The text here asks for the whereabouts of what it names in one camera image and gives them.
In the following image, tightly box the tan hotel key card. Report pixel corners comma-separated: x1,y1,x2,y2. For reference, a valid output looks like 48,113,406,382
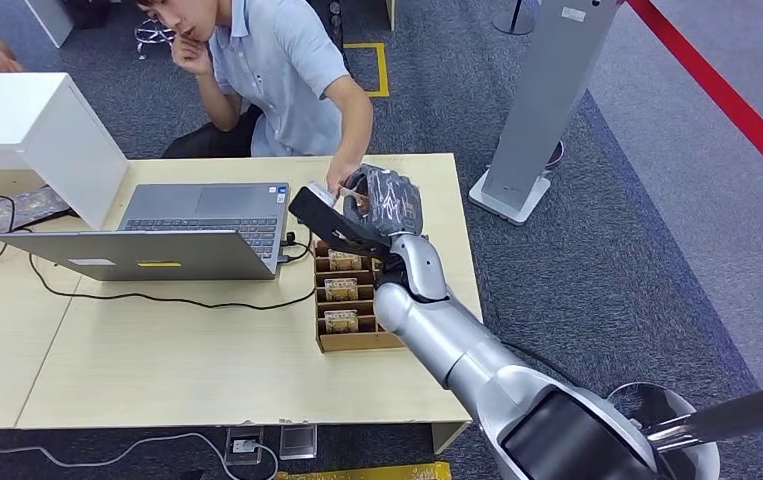
323,309,360,335
323,278,360,303
327,250,364,273

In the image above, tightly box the silver laptop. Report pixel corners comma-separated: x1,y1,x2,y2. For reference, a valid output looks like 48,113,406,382
0,182,291,283

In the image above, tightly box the yellow floor tape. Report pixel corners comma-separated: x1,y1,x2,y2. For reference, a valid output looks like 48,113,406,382
274,462,452,480

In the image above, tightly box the grey floor socket cover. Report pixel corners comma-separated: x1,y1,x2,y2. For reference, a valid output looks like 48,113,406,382
279,425,318,462

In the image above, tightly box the person's right hand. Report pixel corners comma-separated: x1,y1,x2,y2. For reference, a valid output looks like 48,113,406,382
170,34,213,77

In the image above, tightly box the black round stand base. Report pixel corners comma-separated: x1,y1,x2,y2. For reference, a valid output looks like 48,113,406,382
492,0,537,36

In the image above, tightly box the white floor cable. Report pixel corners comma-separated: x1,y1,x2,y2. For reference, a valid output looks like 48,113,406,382
0,432,281,480

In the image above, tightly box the grey metal bar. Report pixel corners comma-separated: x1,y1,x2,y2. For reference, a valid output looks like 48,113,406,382
642,377,763,453

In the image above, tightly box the silver robot chest shell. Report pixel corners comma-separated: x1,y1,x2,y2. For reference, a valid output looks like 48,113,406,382
606,382,721,480

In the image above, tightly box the white box cabinet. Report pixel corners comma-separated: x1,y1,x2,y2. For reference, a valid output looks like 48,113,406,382
0,72,131,231

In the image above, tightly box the grey floor standing pillar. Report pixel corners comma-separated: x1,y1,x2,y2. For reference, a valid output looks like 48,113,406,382
468,0,621,227

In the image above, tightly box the clear plastic bag of cards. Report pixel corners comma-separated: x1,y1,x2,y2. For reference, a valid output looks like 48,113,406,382
0,185,72,234

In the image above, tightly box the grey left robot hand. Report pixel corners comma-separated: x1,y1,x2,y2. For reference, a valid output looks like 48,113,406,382
343,164,424,238

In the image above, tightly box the black laptop power cable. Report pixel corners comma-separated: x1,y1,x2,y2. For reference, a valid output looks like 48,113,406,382
26,228,317,311

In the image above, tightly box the brown cardboard card holder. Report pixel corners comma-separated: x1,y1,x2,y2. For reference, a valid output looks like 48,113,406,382
313,238,409,354

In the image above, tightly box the person's left hand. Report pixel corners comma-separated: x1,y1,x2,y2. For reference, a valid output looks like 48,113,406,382
325,157,364,198

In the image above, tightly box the office chair star base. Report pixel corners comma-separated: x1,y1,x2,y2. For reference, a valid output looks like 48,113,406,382
133,18,177,61

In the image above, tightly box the floor socket with white plug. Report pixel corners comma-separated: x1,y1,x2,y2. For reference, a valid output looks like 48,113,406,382
225,427,265,467

